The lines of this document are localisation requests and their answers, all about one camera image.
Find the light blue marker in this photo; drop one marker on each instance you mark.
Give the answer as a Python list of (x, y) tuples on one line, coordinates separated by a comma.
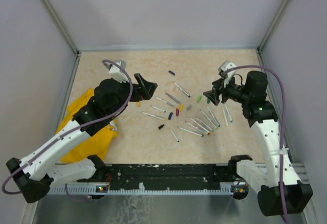
[(227, 116)]

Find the blue cap long marker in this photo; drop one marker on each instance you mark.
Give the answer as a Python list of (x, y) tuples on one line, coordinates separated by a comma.
[(185, 92)]

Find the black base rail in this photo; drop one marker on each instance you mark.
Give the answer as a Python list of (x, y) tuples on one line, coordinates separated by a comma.
[(161, 177)]

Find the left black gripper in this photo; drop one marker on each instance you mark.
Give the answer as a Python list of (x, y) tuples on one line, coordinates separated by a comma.
[(143, 90)]

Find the yellow cap white marker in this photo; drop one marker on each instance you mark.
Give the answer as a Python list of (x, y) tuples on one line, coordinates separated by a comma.
[(203, 125)]

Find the blue cap yellow end marker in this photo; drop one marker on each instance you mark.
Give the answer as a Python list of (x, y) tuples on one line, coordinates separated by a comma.
[(159, 109)]

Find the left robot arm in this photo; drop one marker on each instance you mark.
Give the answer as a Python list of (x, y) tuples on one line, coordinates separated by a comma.
[(36, 174)]

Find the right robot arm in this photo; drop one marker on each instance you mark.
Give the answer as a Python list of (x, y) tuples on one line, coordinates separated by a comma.
[(279, 189)]

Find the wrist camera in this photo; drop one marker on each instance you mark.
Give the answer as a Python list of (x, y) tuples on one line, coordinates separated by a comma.
[(227, 71), (116, 73)]

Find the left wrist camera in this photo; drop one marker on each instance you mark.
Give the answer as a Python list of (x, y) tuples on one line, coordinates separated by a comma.
[(116, 73)]

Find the green end marker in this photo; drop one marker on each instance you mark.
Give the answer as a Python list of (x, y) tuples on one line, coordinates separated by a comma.
[(212, 123)]

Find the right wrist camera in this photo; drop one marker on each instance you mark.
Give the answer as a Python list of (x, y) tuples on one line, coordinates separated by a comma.
[(227, 71)]

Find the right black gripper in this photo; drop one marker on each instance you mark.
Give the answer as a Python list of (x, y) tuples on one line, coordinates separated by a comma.
[(218, 85)]

